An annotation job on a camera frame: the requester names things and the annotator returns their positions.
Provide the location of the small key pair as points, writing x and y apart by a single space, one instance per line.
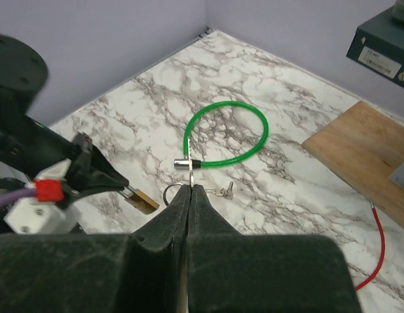
226 193

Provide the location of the brass padlock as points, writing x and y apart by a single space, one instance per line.
141 201

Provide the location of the green cable lock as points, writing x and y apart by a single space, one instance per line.
197 164

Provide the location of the grey metal bracket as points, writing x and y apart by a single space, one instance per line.
398 176

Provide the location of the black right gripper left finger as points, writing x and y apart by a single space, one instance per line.
127 272

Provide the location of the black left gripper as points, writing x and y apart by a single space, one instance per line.
35 147

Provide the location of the silver key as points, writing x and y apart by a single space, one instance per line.
190 163

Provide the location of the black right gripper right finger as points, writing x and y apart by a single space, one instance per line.
231 272

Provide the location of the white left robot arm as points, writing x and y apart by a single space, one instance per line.
23 74

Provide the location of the dark teal network switch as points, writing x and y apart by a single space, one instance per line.
378 44

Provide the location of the wooden board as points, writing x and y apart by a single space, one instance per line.
363 147

